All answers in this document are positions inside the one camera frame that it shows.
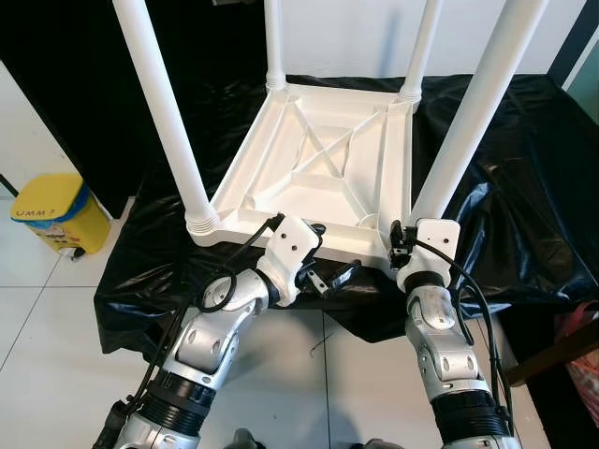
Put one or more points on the white plastic table top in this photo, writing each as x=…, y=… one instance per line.
x=318, y=206

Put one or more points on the black plastic table cloth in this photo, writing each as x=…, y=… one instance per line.
x=533, y=187

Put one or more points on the grey robot right foot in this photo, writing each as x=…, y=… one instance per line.
x=382, y=444

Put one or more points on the grey robot foot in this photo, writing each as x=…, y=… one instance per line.
x=243, y=441
x=382, y=444

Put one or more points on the grey robot left foot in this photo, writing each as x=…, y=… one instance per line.
x=243, y=441

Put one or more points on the dark brown wooden beam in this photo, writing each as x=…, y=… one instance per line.
x=557, y=354

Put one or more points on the pink plastic bag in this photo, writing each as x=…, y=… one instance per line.
x=582, y=365

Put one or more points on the yellow box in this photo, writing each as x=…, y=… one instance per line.
x=61, y=217

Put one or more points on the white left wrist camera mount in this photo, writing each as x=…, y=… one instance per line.
x=288, y=248

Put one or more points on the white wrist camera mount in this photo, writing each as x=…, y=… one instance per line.
x=435, y=241
x=288, y=248

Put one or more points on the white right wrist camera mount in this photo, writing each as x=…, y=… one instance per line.
x=435, y=241

